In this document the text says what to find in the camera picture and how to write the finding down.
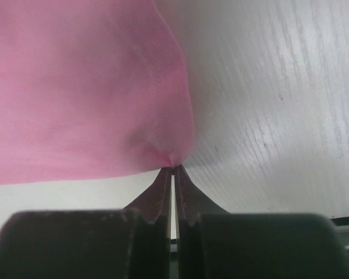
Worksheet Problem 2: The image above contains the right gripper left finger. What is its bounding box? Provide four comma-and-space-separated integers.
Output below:
0, 168, 172, 278

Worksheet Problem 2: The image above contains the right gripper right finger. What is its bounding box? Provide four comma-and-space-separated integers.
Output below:
174, 166, 349, 278

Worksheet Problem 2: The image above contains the pink t shirt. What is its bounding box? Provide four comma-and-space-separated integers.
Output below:
0, 1, 194, 184

